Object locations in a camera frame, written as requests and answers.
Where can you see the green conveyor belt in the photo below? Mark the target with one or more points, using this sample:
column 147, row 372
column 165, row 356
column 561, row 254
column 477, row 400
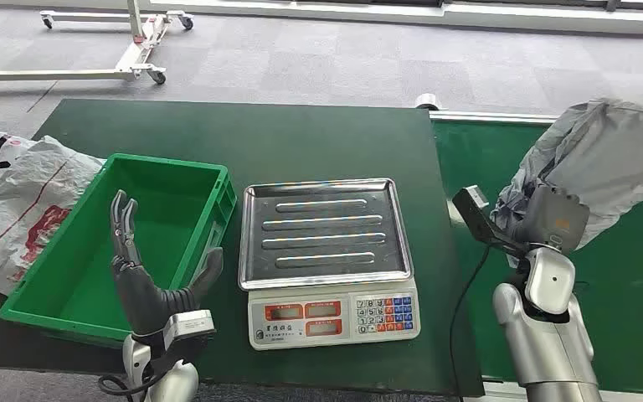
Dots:
column 632, row 310

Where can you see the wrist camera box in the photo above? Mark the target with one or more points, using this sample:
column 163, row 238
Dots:
column 188, row 324
column 482, row 222

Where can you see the green plastic crate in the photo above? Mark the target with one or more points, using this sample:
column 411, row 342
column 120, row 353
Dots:
column 77, row 277

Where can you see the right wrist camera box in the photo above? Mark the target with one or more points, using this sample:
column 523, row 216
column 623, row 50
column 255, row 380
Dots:
column 482, row 222

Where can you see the white electronic scale steel tray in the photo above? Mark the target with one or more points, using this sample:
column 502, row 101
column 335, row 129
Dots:
column 324, row 244

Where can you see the silver conveyor end roller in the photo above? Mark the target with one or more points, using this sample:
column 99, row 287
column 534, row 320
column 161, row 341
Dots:
column 427, row 102

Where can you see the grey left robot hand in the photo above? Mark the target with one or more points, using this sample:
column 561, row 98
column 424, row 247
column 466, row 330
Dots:
column 138, row 294

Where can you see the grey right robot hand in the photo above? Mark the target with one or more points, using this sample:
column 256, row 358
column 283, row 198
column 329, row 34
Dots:
column 554, row 219

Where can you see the grey plastic mailer package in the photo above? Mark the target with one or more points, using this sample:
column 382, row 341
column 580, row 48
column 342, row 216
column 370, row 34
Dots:
column 615, row 155

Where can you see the white plastic bag red print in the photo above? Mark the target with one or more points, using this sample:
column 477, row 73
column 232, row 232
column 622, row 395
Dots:
column 16, row 211

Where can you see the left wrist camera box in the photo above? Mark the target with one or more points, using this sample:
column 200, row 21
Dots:
column 188, row 324

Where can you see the white wheeled stand frame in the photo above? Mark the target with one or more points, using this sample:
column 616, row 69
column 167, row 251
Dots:
column 133, row 55

